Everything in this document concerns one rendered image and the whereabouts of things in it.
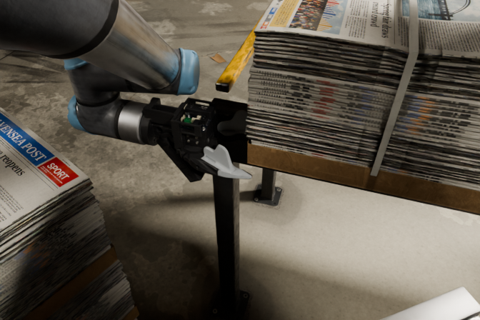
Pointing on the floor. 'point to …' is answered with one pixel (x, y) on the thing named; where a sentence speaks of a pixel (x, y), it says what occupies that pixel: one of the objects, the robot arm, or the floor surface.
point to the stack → (51, 232)
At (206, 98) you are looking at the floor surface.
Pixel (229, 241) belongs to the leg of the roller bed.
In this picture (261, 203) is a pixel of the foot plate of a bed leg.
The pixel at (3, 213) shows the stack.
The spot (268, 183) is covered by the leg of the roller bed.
